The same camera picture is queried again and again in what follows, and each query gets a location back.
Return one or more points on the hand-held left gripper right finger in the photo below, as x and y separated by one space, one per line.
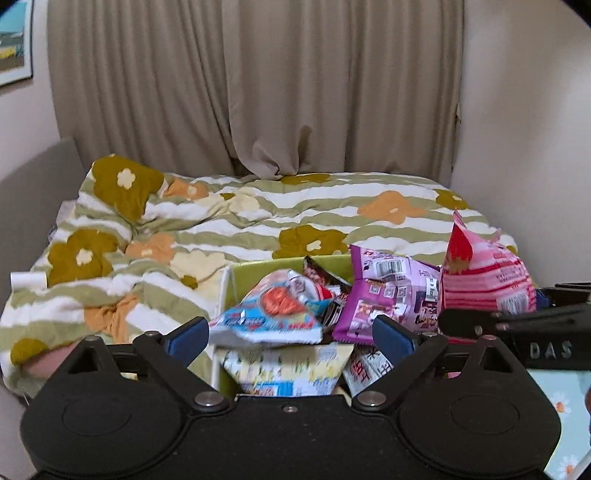
395 337

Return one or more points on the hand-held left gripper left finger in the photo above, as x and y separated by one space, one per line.
187 337

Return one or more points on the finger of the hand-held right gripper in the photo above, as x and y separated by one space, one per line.
471 321

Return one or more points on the pink striped snack bag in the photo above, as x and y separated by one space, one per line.
485 277

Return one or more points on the green cardboard box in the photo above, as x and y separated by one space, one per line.
249 277

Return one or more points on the blue and white snack bag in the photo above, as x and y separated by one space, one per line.
272 309

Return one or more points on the magenta snack bag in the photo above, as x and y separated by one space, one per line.
388 295

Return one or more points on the white red-print snack packet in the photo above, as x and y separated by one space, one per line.
367 369

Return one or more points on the light blue daisy cloth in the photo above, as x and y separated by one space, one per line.
568 406

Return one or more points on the dark snack packet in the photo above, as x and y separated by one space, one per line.
330 286

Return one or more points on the yellow and white snack bag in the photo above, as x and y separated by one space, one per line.
281 369

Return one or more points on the pink plush toy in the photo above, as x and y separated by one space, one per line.
46 364

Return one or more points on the floral striped blanket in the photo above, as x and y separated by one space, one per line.
277 207

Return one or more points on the white paper roll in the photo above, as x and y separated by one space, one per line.
27 279

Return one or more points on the grey bed headboard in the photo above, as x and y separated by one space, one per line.
27 207

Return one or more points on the beige curtain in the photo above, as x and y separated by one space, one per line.
277 83

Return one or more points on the framed wall picture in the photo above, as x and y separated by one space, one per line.
14 41

